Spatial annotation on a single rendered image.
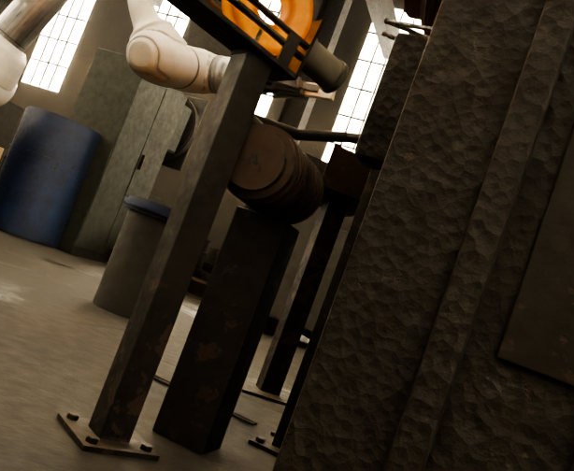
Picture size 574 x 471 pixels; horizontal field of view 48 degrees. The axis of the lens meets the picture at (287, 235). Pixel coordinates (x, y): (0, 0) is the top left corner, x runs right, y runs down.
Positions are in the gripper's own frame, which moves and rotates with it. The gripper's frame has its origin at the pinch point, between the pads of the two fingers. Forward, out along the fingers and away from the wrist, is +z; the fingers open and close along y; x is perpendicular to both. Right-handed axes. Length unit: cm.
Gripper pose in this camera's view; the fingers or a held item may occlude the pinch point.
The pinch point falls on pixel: (320, 91)
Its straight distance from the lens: 148.8
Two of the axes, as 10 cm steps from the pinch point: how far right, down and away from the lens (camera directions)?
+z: 9.2, 2.2, -3.1
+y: -2.8, -1.8, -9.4
